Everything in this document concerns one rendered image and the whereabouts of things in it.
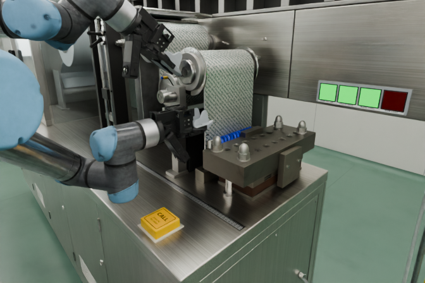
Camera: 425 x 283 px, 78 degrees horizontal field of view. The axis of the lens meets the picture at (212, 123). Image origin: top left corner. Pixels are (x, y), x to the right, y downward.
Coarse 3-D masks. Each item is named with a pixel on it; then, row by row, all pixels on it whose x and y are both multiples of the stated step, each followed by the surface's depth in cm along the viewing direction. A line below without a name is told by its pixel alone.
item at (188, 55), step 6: (186, 54) 80; (192, 54) 78; (192, 60) 78; (198, 60) 77; (198, 66) 77; (198, 72) 77; (198, 78) 78; (180, 84) 85; (192, 84) 80; (198, 84) 79
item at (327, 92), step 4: (324, 84) 84; (324, 88) 84; (328, 88) 83; (332, 88) 83; (320, 92) 86; (324, 92) 85; (328, 92) 84; (332, 92) 83; (320, 96) 86; (324, 96) 85; (328, 96) 84; (332, 96) 83; (332, 100) 83
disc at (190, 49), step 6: (186, 48) 81; (192, 48) 78; (198, 54) 77; (204, 60) 76; (204, 66) 76; (204, 72) 77; (204, 78) 77; (204, 84) 78; (186, 90) 85; (192, 90) 83; (198, 90) 81
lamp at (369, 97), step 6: (366, 90) 76; (372, 90) 75; (378, 90) 74; (360, 96) 77; (366, 96) 76; (372, 96) 75; (378, 96) 74; (360, 102) 77; (366, 102) 76; (372, 102) 75; (378, 102) 74
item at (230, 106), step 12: (240, 84) 90; (252, 84) 95; (204, 96) 80; (216, 96) 83; (228, 96) 87; (240, 96) 91; (252, 96) 96; (204, 108) 81; (216, 108) 84; (228, 108) 88; (240, 108) 93; (216, 120) 85; (228, 120) 90; (240, 120) 94; (204, 132) 83; (216, 132) 87; (228, 132) 91; (204, 144) 84
